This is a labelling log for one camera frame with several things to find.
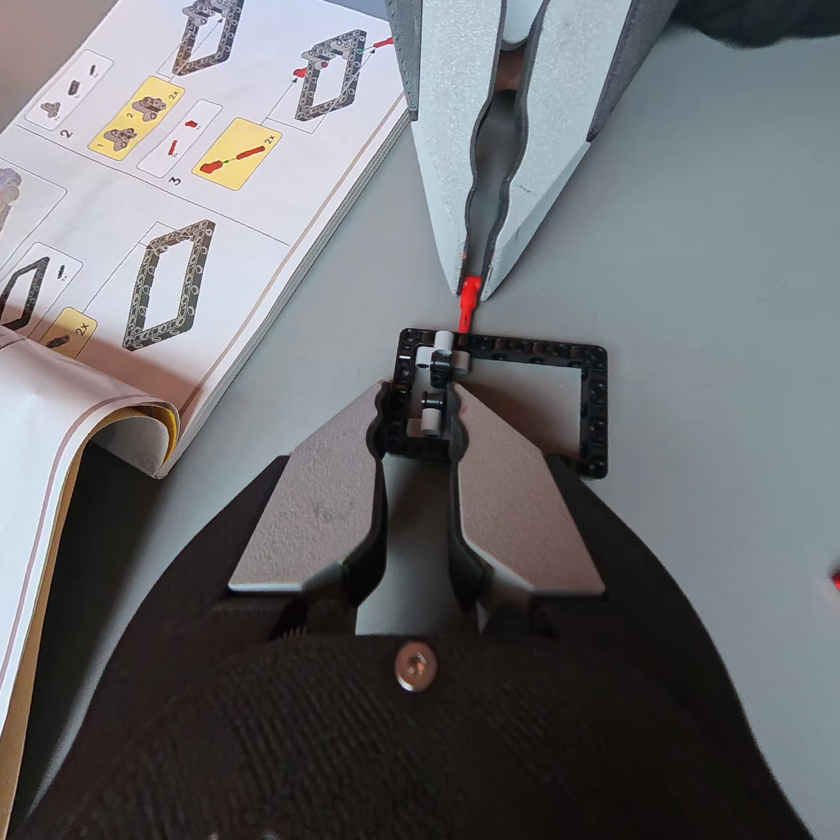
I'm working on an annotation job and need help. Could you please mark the lego instruction booklet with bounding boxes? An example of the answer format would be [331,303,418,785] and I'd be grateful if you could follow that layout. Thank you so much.
[0,0,411,815]

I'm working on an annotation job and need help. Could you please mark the person's right forearm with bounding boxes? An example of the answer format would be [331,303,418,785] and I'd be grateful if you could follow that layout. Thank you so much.
[666,0,840,52]

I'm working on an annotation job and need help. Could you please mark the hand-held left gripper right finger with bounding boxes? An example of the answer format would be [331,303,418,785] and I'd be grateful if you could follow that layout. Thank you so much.
[448,382,606,611]

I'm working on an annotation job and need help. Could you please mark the black rectangular lego frame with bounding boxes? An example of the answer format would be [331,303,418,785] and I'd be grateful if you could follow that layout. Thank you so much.
[392,327,610,481]

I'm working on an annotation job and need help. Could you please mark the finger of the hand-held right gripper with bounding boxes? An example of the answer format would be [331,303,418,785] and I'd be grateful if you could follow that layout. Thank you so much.
[476,0,635,303]
[419,0,508,295]

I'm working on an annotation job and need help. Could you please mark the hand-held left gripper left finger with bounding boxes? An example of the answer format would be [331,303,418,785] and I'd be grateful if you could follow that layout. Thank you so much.
[227,381,391,613]

